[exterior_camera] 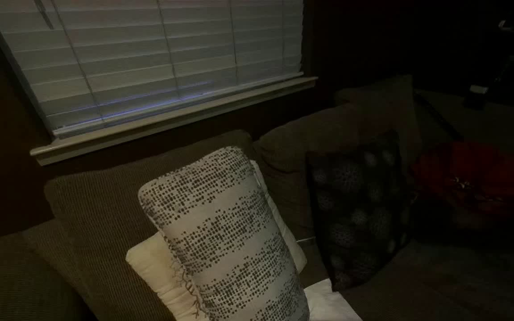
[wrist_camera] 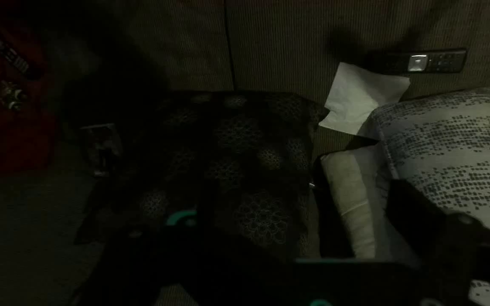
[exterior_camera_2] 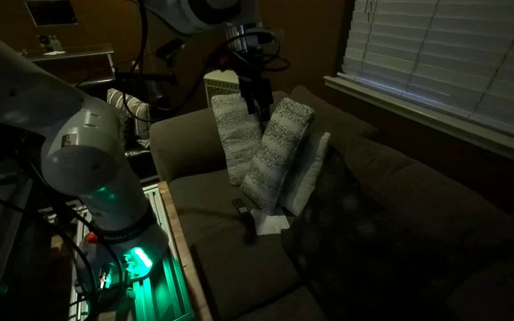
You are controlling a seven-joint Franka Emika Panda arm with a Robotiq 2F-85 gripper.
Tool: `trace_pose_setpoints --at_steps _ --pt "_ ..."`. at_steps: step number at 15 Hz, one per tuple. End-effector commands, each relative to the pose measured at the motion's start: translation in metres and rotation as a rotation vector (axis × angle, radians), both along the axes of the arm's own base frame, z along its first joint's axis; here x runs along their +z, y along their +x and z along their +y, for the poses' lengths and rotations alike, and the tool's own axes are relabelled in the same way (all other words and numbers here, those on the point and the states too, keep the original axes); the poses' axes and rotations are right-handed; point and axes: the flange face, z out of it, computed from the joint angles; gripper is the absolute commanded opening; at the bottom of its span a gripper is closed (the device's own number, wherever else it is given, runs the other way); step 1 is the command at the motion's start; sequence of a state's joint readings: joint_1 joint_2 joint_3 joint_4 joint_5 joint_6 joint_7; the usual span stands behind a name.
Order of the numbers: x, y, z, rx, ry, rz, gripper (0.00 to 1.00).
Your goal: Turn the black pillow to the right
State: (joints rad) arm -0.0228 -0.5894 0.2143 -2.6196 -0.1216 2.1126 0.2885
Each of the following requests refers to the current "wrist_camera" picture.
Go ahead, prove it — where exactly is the black remote on blanket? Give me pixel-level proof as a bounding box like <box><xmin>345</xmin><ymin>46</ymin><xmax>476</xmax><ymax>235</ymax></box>
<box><xmin>0</xmin><ymin>35</ymin><xmax>42</xmax><ymax>80</ymax></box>

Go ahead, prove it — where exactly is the black patterned pillow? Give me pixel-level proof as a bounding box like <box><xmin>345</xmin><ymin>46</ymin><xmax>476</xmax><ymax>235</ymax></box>
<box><xmin>76</xmin><ymin>92</ymin><xmax>326</xmax><ymax>259</ymax></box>

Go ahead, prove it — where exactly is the white paper sheet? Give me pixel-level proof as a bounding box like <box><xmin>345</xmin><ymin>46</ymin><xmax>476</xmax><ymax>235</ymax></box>
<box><xmin>320</xmin><ymin>63</ymin><xmax>410</xmax><ymax>135</ymax></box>

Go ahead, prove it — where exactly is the plain cream pillow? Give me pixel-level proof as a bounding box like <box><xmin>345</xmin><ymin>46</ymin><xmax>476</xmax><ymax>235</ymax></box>
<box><xmin>320</xmin><ymin>145</ymin><xmax>418</xmax><ymax>267</ymax></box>

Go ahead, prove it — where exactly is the dark grey sofa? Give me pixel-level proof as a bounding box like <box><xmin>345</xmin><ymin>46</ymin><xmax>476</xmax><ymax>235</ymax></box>
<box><xmin>0</xmin><ymin>0</ymin><xmax>490</xmax><ymax>306</ymax></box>

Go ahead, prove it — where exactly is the white black-dotted pillow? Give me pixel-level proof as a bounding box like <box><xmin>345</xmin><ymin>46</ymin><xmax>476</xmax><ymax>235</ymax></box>
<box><xmin>364</xmin><ymin>86</ymin><xmax>490</xmax><ymax>306</ymax></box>

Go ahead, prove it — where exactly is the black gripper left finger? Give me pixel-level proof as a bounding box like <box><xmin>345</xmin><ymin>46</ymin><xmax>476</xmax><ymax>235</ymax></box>
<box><xmin>70</xmin><ymin>208</ymin><xmax>211</xmax><ymax>306</ymax></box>

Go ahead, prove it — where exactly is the red blanket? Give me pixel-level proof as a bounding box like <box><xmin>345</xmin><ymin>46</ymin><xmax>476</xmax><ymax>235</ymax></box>
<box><xmin>0</xmin><ymin>24</ymin><xmax>56</xmax><ymax>176</ymax></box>

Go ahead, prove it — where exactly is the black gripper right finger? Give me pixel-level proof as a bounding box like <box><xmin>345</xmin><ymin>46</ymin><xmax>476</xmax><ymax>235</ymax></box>
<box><xmin>386</xmin><ymin>181</ymin><xmax>490</xmax><ymax>306</ymax></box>

